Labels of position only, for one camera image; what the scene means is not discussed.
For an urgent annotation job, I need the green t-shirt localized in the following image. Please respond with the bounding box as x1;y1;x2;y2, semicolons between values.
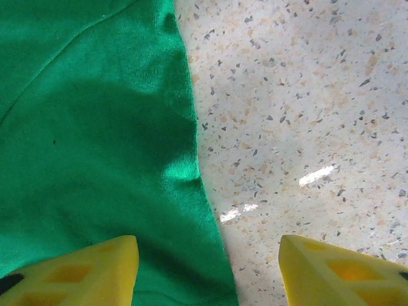
0;0;240;306

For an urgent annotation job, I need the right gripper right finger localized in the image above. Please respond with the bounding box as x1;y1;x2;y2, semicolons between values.
279;234;408;306

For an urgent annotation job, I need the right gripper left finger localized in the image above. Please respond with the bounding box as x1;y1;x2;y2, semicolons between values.
0;235;140;306

